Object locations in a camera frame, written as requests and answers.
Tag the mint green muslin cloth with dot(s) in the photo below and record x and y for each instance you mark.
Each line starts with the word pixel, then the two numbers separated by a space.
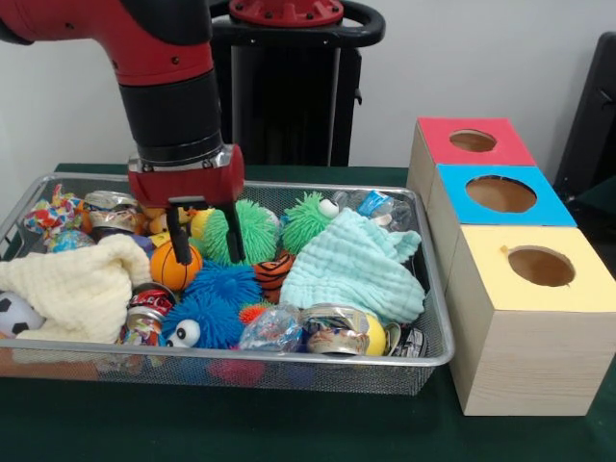
pixel 356 269

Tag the green furry monster toy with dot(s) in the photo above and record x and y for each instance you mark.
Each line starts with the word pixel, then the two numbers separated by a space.
pixel 303 223

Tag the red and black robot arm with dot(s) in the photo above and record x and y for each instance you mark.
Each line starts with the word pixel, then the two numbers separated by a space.
pixel 164 58

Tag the crushed colourful drink can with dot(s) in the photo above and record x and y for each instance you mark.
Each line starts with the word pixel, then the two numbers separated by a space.
pixel 142 330

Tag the dark green table cloth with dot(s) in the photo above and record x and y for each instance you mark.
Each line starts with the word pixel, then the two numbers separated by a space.
pixel 289 423

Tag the cream muslin cloth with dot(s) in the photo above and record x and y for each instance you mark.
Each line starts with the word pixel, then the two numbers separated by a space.
pixel 82 289

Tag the green spiky rubber ball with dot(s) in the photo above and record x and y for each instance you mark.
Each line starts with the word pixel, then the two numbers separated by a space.
pixel 258 233

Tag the small black white soccer ball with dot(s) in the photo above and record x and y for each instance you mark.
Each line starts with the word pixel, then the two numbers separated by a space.
pixel 17 313

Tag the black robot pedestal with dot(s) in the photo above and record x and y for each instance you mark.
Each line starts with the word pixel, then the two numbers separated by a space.
pixel 289 96

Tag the wooden box with three holes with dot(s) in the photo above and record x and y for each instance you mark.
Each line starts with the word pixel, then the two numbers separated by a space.
pixel 529 356

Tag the blue furry monster toy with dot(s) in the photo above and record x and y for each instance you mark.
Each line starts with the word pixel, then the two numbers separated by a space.
pixel 217 322

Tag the blue spiky rubber ball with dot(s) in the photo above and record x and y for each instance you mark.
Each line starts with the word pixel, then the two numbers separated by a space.
pixel 226 281

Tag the black upright panel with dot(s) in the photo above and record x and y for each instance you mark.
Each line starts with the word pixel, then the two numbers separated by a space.
pixel 592 125

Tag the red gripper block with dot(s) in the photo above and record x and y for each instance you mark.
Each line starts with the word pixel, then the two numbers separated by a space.
pixel 188 183

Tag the yellow plush animal toy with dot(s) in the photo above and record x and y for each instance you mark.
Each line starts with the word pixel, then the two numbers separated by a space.
pixel 157 221

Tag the clear mesh bin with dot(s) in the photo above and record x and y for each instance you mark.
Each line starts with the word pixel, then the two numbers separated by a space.
pixel 337 373

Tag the orange tiger striped ball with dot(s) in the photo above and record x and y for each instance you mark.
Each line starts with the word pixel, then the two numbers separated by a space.
pixel 274 274

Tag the small orange basketball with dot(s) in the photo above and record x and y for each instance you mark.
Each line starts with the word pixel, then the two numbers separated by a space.
pixel 178 276

